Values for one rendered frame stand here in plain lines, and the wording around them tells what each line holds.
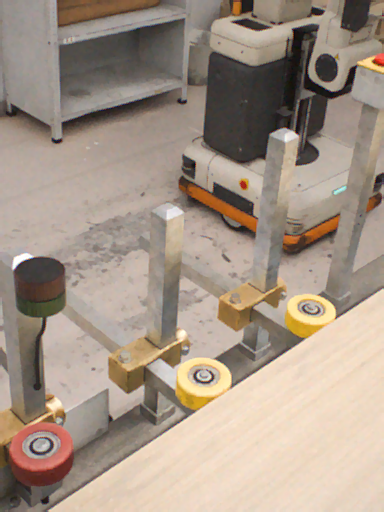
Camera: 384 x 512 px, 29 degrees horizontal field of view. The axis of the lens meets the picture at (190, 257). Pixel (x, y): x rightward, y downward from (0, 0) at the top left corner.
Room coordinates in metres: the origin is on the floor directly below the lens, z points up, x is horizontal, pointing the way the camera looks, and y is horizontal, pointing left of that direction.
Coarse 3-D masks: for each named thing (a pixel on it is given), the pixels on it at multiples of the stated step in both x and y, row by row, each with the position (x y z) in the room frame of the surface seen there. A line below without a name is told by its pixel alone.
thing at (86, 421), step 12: (96, 396) 0.86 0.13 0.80; (108, 396) 0.88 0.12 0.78; (72, 408) 0.83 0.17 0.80; (84, 408) 0.85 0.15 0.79; (96, 408) 0.86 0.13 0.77; (108, 408) 0.88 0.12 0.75; (72, 420) 0.83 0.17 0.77; (84, 420) 0.85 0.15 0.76; (96, 420) 0.86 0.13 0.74; (108, 420) 0.88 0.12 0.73; (72, 432) 0.83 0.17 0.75; (84, 432) 0.85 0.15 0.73; (96, 432) 0.86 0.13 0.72; (84, 444) 0.85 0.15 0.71; (0, 480) 0.73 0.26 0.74; (12, 480) 0.75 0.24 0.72; (0, 492) 0.73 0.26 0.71
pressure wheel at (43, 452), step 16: (32, 432) 0.68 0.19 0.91; (48, 432) 0.68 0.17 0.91; (64, 432) 0.68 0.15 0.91; (16, 448) 0.65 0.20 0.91; (32, 448) 0.66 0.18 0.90; (48, 448) 0.66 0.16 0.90; (64, 448) 0.66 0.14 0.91; (16, 464) 0.63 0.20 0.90; (32, 464) 0.63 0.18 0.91; (48, 464) 0.63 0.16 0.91; (64, 464) 0.64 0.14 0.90; (32, 480) 0.62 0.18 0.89; (48, 480) 0.62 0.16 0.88; (48, 496) 0.66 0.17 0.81
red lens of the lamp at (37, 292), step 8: (40, 256) 0.75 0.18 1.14; (64, 272) 0.72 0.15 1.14; (16, 280) 0.70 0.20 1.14; (56, 280) 0.70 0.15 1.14; (64, 280) 0.72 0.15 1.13; (16, 288) 0.70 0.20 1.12; (24, 288) 0.69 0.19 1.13; (32, 288) 0.69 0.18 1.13; (40, 288) 0.69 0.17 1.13; (48, 288) 0.69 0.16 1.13; (56, 288) 0.70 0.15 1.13; (64, 288) 0.71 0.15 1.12; (24, 296) 0.69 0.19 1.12; (32, 296) 0.69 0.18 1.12; (40, 296) 0.69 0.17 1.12; (48, 296) 0.69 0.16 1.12; (56, 296) 0.70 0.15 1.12
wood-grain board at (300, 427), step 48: (336, 336) 0.93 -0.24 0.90; (240, 384) 0.80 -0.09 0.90; (288, 384) 0.81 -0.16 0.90; (336, 384) 0.82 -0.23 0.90; (192, 432) 0.70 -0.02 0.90; (240, 432) 0.71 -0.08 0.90; (288, 432) 0.72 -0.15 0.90; (336, 432) 0.72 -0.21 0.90; (96, 480) 0.61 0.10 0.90; (144, 480) 0.62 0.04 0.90; (192, 480) 0.63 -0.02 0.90; (240, 480) 0.63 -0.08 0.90; (288, 480) 0.64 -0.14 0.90; (336, 480) 0.64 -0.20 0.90
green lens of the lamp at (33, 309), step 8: (16, 296) 0.70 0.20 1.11; (64, 296) 0.71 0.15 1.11; (16, 304) 0.70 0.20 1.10; (24, 304) 0.69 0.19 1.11; (32, 304) 0.69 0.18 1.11; (40, 304) 0.69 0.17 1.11; (48, 304) 0.69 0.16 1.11; (56, 304) 0.70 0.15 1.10; (64, 304) 0.71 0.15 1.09; (24, 312) 0.69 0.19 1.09; (32, 312) 0.69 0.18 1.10; (40, 312) 0.69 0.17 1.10; (48, 312) 0.69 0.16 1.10; (56, 312) 0.70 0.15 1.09
